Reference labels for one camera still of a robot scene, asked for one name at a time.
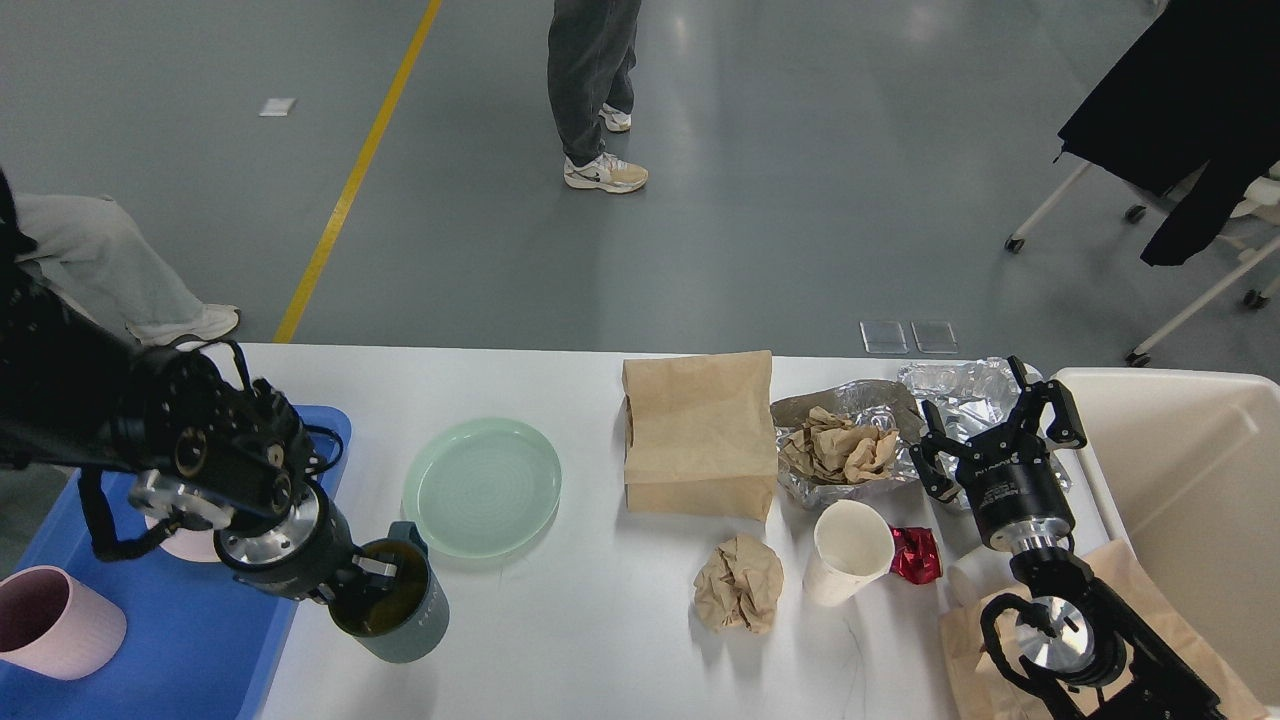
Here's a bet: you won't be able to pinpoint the standing person in jeans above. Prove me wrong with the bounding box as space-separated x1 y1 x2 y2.
547 1 648 193

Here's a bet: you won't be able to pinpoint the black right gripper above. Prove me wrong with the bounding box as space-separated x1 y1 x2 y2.
909 356 1088 550

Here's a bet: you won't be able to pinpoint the black jacket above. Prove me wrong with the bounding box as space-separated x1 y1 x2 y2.
1059 1 1279 266

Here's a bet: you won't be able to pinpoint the crumpled brown paper ball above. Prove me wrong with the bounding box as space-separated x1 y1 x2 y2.
692 534 785 635

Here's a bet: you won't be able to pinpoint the beige plastic bin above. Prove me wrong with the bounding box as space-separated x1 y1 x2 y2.
1057 368 1279 706

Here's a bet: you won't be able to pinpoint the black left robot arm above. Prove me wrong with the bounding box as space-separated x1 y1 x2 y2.
3 187 410 607

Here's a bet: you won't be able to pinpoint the red foil wrapper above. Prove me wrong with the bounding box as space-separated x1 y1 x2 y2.
890 527 943 585

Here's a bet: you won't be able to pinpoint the pink plate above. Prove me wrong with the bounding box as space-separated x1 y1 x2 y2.
160 527 220 564

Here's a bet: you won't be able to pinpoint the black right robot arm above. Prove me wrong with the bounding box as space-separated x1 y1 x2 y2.
910 356 1222 719

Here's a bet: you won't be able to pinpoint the seated person grey trousers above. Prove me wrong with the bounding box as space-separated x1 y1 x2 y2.
15 193 241 346

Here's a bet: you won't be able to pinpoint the mint green plate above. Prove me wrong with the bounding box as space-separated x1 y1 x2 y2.
401 418 562 559

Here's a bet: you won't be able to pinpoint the blue plastic tray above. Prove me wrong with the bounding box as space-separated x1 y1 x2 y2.
0 404 353 720

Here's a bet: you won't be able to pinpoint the pink ribbed mug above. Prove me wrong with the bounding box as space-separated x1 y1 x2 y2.
1 565 128 682

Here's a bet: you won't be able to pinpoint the crumpled aluminium foil sheet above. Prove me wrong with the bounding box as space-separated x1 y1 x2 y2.
899 357 1076 515

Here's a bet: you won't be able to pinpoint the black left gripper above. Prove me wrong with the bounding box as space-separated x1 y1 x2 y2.
214 482 401 603

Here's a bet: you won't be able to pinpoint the dark teal mug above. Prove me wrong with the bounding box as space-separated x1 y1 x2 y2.
329 521 451 664

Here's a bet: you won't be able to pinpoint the flat brown paper bag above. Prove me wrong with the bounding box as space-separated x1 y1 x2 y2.
940 539 1270 719

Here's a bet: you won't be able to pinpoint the white paper cup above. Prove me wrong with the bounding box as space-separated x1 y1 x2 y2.
803 498 895 607

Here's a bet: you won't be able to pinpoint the aluminium foil with paper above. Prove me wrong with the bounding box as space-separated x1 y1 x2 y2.
771 380 924 510

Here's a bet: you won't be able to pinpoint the crumpled brown paper in foil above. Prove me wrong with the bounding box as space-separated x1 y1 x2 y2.
780 406 900 486

